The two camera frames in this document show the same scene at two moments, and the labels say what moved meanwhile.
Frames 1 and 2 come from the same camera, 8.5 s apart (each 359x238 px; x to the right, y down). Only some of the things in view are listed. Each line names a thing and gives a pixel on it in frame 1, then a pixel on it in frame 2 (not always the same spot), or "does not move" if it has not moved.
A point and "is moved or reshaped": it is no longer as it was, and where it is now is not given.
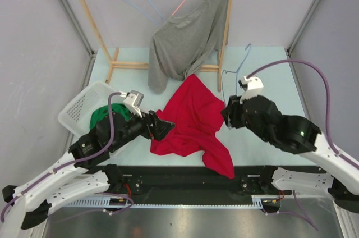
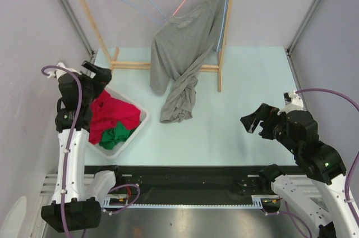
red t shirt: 197,113 -> 105,109
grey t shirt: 183,44 does not move
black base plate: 193,181 does not move
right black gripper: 230,113 -> 265,112
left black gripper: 160,128 -> 102,78
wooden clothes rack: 114,65 does not move
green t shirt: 119,108 is moved or reshaped
